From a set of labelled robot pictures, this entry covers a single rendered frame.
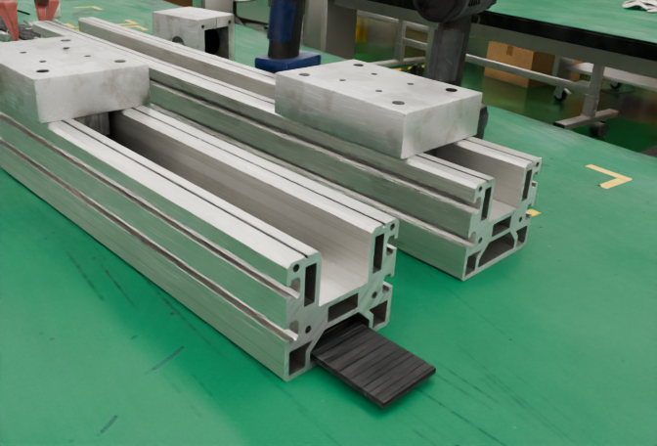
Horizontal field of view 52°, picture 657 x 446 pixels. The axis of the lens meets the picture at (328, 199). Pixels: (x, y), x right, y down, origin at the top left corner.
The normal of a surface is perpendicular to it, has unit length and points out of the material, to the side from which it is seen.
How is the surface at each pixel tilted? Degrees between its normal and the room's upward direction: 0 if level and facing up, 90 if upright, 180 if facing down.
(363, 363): 0
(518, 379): 0
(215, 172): 90
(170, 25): 90
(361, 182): 90
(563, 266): 0
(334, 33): 90
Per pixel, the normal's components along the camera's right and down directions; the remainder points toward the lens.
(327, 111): -0.71, 0.26
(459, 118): 0.70, 0.32
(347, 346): 0.05, -0.91
